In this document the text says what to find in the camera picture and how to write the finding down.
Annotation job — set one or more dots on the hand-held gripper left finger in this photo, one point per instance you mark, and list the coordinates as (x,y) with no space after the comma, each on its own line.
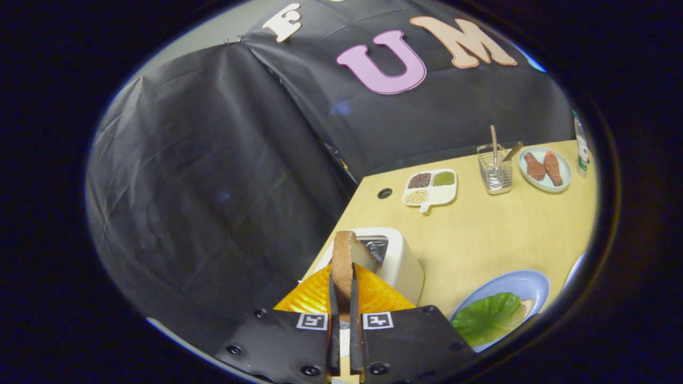
(277,346)

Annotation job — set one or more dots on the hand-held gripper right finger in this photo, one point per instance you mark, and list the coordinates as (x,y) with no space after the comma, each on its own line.
(411,346)

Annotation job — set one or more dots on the green lettuce leaf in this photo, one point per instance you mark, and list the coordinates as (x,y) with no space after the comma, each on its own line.
(488,320)

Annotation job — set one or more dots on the toast bread slice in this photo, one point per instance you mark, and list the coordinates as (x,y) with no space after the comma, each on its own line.
(342,261)

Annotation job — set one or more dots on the white toaster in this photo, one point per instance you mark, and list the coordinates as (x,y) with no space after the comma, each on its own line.
(403,266)

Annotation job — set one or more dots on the bread slice under lettuce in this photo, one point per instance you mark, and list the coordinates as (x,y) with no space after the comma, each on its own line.
(527,306)

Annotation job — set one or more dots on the blue round plate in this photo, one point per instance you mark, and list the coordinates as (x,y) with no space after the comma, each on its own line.
(525,282)

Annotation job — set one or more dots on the white divided condiment dish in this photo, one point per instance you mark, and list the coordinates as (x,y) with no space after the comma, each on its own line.
(440,196)

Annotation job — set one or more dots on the white square plate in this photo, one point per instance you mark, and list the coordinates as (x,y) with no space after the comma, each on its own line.
(575,269)

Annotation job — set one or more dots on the black backdrop cloth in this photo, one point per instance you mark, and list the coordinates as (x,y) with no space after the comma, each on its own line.
(213,160)

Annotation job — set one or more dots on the brown meat piece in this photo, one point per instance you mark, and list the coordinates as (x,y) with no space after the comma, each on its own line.
(553,168)
(534,167)

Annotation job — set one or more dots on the wooden utensil stick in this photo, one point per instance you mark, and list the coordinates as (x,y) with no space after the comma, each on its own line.
(513,151)
(494,141)

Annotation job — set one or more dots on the pale green round plate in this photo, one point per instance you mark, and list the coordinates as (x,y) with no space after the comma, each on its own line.
(566,168)

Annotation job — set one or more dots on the clear water bottle green cap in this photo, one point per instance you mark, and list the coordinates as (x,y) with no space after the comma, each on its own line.
(581,149)

